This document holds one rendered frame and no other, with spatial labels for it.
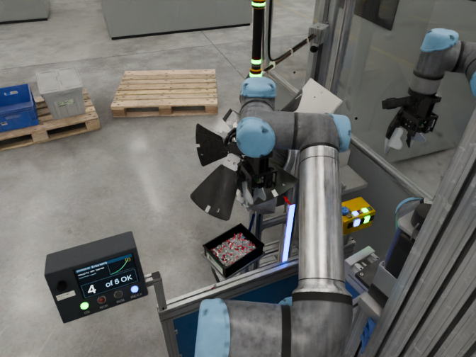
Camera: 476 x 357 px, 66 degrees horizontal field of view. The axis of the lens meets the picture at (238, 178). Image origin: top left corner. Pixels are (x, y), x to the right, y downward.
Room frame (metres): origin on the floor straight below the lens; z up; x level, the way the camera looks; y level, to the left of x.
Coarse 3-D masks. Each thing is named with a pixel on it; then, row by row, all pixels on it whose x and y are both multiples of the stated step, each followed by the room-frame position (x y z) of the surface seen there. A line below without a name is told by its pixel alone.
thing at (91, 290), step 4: (96, 280) 0.66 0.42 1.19; (84, 284) 0.64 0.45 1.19; (88, 284) 0.65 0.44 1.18; (92, 284) 0.65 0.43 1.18; (96, 284) 0.65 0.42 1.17; (84, 288) 0.64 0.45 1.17; (88, 288) 0.64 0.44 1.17; (92, 288) 0.64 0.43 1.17; (96, 288) 0.65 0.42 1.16; (100, 288) 0.65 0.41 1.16; (84, 292) 0.63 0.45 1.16; (88, 292) 0.64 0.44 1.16; (92, 292) 0.64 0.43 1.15; (96, 292) 0.64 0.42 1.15; (100, 292) 0.65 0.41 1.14; (84, 296) 0.63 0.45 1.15; (88, 296) 0.63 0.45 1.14
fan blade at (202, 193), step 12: (228, 168) 1.34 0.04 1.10; (204, 180) 1.32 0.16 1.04; (216, 180) 1.30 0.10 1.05; (228, 180) 1.30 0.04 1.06; (204, 192) 1.28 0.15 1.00; (216, 192) 1.27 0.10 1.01; (228, 192) 1.26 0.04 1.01; (204, 204) 1.24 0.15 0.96; (216, 204) 1.23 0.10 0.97; (228, 204) 1.23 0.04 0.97; (216, 216) 1.19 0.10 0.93; (228, 216) 1.19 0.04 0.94
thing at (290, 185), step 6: (276, 168) 1.22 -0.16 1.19; (282, 174) 1.18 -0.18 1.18; (288, 174) 1.18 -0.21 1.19; (276, 180) 1.15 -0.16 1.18; (282, 180) 1.15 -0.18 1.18; (288, 180) 1.15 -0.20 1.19; (294, 180) 1.14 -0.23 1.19; (276, 186) 1.12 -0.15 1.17; (288, 186) 1.11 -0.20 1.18; (270, 192) 1.10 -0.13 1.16; (282, 192) 1.09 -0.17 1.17; (258, 198) 1.08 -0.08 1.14; (270, 198) 1.07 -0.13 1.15; (258, 204) 1.06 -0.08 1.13
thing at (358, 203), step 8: (352, 200) 1.15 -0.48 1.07; (360, 200) 1.15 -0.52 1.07; (352, 208) 1.10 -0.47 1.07; (360, 208) 1.11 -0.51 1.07; (344, 216) 1.06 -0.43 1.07; (352, 216) 1.06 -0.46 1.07; (360, 216) 1.06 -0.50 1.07; (344, 224) 1.03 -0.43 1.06; (368, 224) 1.08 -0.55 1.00; (344, 232) 1.04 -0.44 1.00
